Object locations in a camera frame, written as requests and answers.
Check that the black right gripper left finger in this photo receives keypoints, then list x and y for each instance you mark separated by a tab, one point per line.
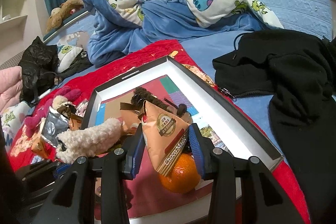
72	199

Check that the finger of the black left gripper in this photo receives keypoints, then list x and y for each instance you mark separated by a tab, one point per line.
41	173

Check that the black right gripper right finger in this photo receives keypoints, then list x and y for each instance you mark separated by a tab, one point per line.
263	200

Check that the monster print pillow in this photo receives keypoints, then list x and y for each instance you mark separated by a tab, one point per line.
66	55

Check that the white fluffy hair claw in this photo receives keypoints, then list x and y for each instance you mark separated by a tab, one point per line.
88	142

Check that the orange mandarin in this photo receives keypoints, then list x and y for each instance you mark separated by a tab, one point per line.
184	176

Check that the magenta plush toy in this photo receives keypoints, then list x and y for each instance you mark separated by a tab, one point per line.
64	94

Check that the black shallow box lid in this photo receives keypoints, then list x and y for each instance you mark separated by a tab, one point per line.
174	84

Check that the brown teddy bear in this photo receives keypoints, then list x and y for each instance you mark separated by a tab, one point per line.
59	14

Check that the black plastic bag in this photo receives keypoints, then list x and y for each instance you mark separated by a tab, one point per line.
38	63

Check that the monster print blue blanket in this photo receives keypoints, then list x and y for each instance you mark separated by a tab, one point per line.
125	26

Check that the dark foil packet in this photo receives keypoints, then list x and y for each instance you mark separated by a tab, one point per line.
55	123

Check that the black garment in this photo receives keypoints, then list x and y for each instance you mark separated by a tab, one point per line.
298	70

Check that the brown fluffy hair claw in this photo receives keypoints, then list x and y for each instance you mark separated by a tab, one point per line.
140	95

